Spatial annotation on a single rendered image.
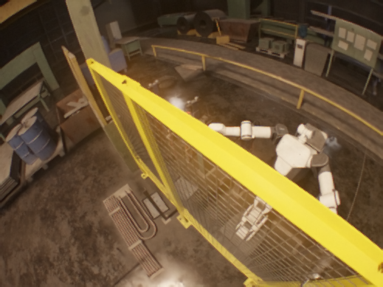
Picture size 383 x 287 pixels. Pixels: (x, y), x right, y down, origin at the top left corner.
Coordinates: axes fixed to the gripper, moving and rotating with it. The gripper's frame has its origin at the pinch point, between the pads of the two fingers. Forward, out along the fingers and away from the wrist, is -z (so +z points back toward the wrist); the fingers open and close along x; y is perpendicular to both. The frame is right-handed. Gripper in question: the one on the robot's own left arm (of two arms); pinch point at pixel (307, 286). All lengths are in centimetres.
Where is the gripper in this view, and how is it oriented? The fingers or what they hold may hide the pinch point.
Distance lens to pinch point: 93.0
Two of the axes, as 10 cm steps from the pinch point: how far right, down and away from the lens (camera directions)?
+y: -1.3, -6.8, -7.2
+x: -6.5, -4.9, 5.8
